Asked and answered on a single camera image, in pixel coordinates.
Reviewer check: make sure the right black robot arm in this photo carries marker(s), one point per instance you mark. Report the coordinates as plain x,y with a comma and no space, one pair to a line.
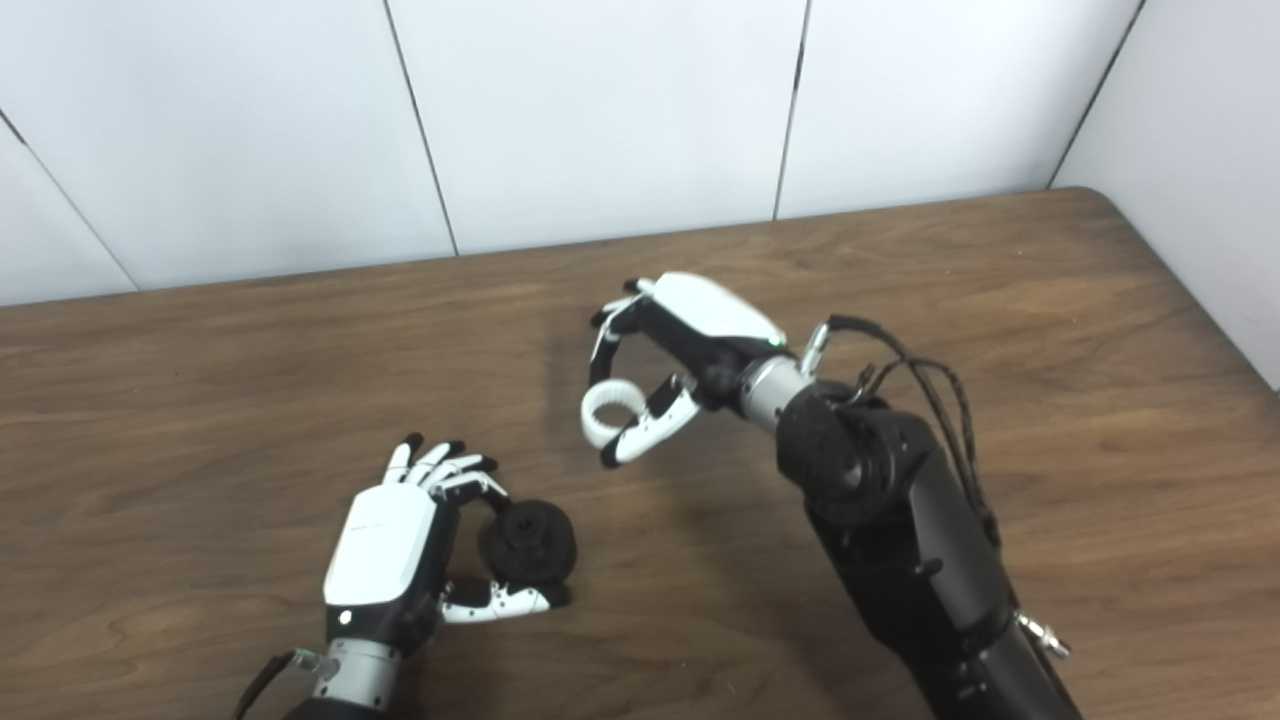
900,540

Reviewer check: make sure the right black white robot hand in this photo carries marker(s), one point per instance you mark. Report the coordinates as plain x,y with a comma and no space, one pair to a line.
710,320

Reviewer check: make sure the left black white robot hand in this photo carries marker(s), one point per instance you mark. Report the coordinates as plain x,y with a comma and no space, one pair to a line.
385,545

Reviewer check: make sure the round black plastic part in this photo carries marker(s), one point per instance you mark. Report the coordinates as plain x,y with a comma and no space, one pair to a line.
530,545

